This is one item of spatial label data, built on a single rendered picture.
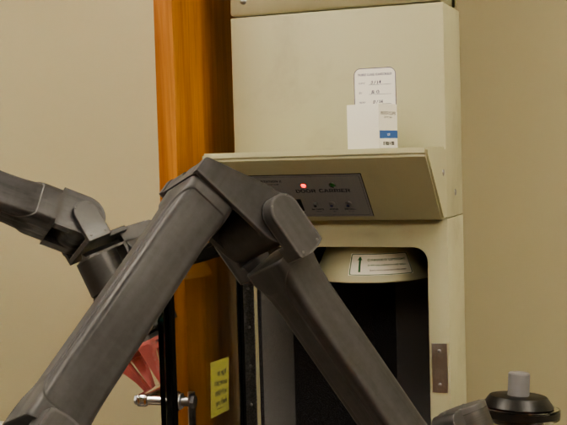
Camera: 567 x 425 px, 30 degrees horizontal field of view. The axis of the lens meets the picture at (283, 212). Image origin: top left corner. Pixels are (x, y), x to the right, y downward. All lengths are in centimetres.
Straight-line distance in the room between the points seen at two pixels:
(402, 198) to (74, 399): 65
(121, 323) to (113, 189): 121
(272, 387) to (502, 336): 49
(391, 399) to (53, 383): 39
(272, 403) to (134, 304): 69
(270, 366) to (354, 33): 52
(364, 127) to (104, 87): 87
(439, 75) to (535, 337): 62
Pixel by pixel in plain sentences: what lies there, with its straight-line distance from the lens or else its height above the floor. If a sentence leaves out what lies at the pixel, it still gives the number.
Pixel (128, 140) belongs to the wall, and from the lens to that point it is 216.
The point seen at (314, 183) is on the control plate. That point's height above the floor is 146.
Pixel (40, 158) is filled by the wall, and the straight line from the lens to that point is 227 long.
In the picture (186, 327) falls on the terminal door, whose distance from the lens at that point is 136.
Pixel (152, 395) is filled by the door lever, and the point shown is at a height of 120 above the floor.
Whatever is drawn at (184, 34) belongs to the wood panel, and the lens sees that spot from 157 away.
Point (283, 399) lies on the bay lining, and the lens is 169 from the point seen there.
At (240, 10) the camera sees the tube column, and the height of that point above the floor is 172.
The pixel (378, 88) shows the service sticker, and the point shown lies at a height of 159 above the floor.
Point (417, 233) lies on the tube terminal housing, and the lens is 150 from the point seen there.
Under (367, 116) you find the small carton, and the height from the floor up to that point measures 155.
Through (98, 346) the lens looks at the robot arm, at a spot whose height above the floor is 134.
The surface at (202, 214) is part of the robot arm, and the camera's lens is 106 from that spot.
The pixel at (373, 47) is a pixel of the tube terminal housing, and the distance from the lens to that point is 152.
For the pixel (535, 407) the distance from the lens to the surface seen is 140.
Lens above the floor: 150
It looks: 3 degrees down
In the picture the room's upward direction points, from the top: 2 degrees counter-clockwise
